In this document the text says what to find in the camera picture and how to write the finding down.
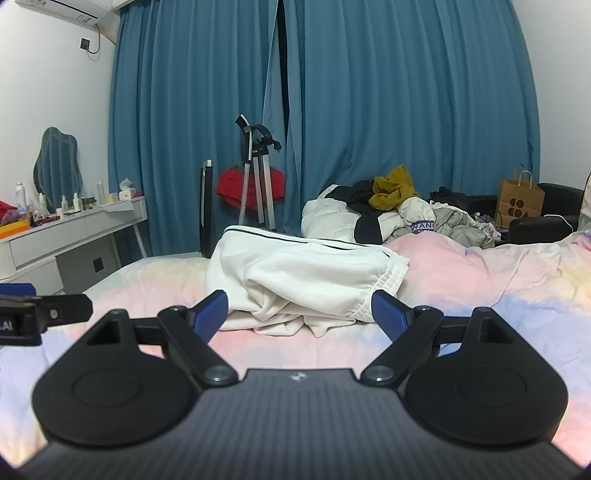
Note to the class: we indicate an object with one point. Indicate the orange box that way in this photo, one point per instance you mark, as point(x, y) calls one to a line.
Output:
point(14, 229)

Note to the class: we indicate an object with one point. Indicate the tall clear bottle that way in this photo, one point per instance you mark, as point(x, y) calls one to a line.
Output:
point(100, 194)

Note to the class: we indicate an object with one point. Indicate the grey garment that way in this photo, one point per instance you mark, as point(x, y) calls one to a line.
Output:
point(461, 224)

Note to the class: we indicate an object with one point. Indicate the white dressing table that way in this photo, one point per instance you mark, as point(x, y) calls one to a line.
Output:
point(69, 235)

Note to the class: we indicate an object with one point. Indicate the black garment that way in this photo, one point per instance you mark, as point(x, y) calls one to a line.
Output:
point(355, 196)

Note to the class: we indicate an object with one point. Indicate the brown paper bag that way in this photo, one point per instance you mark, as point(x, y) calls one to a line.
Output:
point(519, 201)

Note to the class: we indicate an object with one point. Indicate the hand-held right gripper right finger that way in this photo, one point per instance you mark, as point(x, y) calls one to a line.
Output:
point(390, 316)

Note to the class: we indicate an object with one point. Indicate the mustard yellow garment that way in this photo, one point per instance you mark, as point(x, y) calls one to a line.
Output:
point(392, 187)

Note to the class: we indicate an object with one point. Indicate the red pouch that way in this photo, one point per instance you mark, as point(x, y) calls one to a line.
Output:
point(7, 212)

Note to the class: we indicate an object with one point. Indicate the tissue box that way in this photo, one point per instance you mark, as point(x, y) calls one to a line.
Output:
point(127, 191)

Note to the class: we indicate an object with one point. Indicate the red cloth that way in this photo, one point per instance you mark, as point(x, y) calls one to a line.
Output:
point(231, 187)

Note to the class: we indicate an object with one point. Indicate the wavy mirror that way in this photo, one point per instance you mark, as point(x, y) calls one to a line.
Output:
point(57, 161)

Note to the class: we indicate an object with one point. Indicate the black armchair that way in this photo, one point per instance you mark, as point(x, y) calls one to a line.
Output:
point(558, 198)

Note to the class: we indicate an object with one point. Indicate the pastel pillow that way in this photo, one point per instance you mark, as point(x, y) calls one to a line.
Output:
point(586, 203)

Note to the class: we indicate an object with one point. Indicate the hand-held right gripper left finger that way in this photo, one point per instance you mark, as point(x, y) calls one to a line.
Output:
point(213, 311)

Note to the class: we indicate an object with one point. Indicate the white and black jacket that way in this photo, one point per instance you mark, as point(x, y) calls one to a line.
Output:
point(328, 217)

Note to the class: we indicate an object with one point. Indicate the dark clothes heap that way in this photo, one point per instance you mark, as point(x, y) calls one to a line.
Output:
point(448, 196)

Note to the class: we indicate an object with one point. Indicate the blue curtain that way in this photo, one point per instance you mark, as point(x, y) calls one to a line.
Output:
point(184, 115)
point(406, 92)

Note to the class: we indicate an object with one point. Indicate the white pants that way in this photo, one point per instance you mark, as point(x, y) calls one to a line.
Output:
point(300, 277)

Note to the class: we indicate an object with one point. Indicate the pastel duvet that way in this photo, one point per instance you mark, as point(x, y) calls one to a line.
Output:
point(485, 286)

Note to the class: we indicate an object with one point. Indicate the white air conditioner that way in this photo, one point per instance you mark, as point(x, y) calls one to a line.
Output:
point(69, 8)

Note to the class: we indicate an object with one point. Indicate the silver spray can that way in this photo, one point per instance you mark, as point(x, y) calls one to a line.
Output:
point(20, 198)

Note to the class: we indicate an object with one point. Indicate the small white bottle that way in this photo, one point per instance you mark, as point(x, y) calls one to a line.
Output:
point(43, 205)
point(64, 205)
point(76, 203)

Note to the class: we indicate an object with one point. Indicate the black flat panel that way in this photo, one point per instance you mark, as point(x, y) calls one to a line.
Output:
point(207, 207)

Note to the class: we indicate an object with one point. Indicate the garment steamer stand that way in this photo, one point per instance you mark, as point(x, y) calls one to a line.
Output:
point(265, 184)

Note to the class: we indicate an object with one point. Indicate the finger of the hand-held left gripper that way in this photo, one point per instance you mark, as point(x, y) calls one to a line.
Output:
point(64, 309)

